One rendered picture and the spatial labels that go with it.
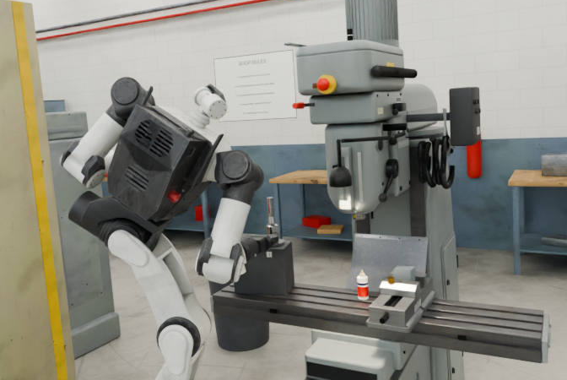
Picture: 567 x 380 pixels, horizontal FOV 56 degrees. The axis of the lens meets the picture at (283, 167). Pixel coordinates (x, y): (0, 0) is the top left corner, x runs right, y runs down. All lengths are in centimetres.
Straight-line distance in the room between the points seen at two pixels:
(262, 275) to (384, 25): 106
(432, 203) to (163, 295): 115
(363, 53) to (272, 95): 519
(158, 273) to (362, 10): 118
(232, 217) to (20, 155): 161
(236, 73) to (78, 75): 294
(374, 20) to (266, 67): 488
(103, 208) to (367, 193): 86
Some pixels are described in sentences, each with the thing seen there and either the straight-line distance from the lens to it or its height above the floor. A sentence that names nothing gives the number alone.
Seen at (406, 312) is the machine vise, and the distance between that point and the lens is 180.
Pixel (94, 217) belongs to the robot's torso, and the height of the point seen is 140.
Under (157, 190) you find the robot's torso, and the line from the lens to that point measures 155.
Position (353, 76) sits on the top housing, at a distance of 168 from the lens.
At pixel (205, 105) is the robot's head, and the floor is 172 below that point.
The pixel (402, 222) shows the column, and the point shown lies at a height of 118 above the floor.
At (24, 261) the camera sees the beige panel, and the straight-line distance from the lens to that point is 298.
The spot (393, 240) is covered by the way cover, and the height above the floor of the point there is 111.
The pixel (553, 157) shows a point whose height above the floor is 106.
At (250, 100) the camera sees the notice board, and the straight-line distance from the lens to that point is 700.
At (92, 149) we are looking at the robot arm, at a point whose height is 161.
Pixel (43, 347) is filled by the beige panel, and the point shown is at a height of 55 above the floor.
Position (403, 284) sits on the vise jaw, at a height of 107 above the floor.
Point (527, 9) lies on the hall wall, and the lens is 605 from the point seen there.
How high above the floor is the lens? 171
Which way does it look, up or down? 7 degrees down
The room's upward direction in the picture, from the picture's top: 4 degrees counter-clockwise
